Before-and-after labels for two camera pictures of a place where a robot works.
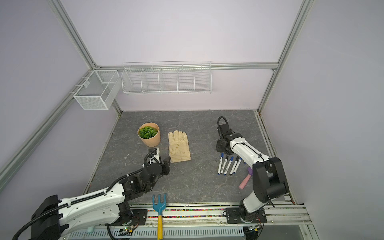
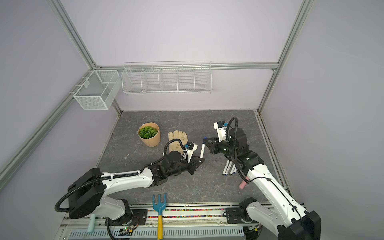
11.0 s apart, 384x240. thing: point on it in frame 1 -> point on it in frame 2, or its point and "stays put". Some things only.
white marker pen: [234, 166] stays put
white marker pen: [220, 163] -> [202, 152]
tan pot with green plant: [149, 134] stays put
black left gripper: [166, 166] -> [193, 165]
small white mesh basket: [97, 90] stays put
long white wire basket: [170, 77] stays put
